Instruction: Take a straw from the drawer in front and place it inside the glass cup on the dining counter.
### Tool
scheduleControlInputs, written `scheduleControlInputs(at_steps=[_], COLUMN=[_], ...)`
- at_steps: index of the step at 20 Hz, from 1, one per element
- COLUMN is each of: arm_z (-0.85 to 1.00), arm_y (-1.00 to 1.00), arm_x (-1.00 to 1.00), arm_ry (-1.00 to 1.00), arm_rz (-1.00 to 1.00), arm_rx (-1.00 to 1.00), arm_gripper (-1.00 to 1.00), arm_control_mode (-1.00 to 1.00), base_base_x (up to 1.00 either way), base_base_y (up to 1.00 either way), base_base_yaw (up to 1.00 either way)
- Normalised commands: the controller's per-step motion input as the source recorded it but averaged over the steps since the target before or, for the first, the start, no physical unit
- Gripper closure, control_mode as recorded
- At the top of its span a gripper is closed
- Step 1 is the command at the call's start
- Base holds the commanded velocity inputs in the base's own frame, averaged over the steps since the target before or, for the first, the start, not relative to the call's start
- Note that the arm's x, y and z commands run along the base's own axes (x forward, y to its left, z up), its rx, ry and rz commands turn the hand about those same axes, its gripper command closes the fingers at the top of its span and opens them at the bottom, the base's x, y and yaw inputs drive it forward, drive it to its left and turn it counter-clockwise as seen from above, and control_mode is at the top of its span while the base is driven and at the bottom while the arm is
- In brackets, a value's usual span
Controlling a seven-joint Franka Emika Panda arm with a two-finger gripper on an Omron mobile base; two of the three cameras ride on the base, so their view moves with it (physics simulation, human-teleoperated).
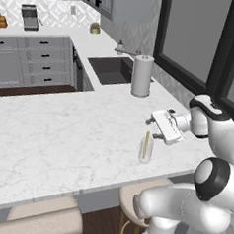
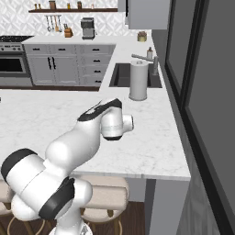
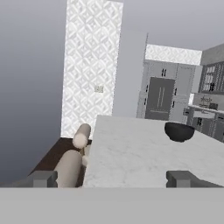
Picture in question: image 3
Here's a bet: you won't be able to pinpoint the wall socket plate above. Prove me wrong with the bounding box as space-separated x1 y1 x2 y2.
94 84 105 94

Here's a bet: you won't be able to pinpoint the beige bar stool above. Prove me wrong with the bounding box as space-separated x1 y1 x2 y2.
53 149 84 188
72 122 92 149

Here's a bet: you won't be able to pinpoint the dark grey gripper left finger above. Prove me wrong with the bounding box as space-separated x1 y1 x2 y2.
8 170 59 188

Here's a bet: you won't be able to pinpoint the grey tall cupboard run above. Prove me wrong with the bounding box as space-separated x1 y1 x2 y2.
136 59 196 124

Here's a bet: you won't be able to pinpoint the grey base cupboards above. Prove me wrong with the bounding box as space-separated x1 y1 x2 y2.
183 105 224 144

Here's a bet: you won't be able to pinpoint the black bowl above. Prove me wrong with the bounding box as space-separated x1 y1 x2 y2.
164 122 196 144

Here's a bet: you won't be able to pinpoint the grey wall cupboards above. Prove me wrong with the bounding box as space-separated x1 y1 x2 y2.
198 43 224 95

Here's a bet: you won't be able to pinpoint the grey fridge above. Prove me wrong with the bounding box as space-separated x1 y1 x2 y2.
144 76 176 121

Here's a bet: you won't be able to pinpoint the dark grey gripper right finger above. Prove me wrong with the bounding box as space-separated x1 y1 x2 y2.
165 170 223 188

